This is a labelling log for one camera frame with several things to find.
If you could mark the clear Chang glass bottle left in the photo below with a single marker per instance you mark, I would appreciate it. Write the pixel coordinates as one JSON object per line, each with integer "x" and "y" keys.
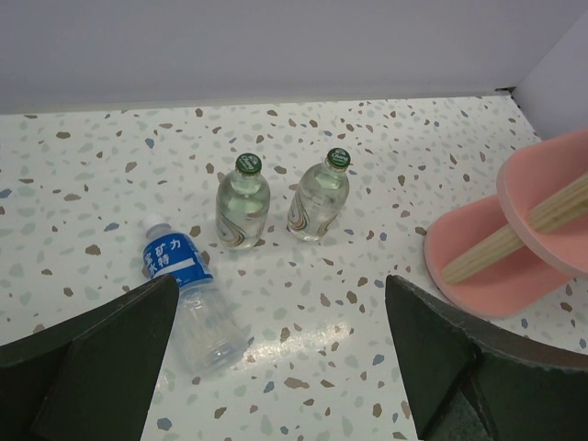
{"x": 242, "y": 204}

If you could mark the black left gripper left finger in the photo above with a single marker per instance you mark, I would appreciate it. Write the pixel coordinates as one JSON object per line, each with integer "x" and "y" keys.
{"x": 91, "y": 377}

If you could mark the clear Chang glass bottle right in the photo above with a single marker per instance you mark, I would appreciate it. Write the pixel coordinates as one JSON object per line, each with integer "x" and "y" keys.
{"x": 320, "y": 196}

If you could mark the clear chang glass bottle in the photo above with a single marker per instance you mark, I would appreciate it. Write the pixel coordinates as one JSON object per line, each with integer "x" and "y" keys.
{"x": 320, "y": 196}
{"x": 242, "y": 204}

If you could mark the lying blue label water bottle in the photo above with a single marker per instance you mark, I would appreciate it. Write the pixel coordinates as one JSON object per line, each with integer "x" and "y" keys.
{"x": 205, "y": 335}

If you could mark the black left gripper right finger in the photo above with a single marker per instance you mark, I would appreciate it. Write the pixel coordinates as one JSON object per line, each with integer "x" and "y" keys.
{"x": 468, "y": 379}

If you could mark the pink three-tier shelf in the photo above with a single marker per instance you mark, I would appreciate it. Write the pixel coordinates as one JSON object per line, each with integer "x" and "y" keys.
{"x": 496, "y": 256}

